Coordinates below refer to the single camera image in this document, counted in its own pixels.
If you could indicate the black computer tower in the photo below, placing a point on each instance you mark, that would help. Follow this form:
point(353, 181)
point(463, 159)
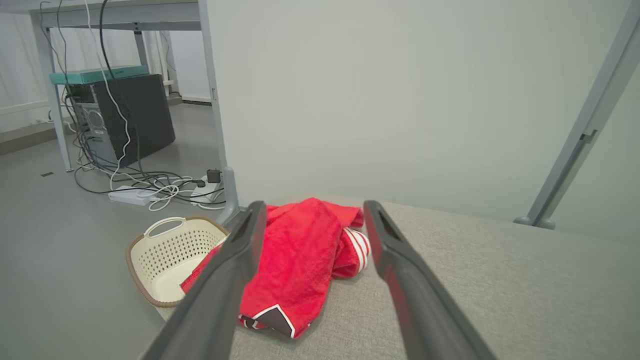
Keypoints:
point(142, 115)

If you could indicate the grey metal partition post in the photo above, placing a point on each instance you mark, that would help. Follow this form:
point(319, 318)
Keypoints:
point(585, 130)

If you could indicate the short white power strip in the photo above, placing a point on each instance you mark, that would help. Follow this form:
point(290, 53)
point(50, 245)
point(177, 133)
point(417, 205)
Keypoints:
point(205, 192)

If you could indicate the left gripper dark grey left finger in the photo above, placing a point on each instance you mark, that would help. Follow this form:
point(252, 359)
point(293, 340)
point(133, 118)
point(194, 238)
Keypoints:
point(210, 310)

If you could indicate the red mesh jersey navy lettering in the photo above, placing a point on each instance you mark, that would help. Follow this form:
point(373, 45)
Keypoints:
point(295, 260)

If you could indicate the cream perforated laundry basket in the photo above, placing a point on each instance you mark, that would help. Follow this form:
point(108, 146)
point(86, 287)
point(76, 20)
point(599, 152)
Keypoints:
point(175, 260)

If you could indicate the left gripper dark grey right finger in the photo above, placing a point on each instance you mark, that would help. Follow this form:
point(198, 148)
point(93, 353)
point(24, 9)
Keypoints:
point(425, 320)

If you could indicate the long white power strip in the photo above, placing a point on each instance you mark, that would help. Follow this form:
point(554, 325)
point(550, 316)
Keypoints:
point(130, 195)

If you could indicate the black plug adapter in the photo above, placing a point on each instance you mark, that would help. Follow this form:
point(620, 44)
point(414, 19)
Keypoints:
point(214, 176)

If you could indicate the flat teal box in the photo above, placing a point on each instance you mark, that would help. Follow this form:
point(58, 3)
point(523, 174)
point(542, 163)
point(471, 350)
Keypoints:
point(95, 76)

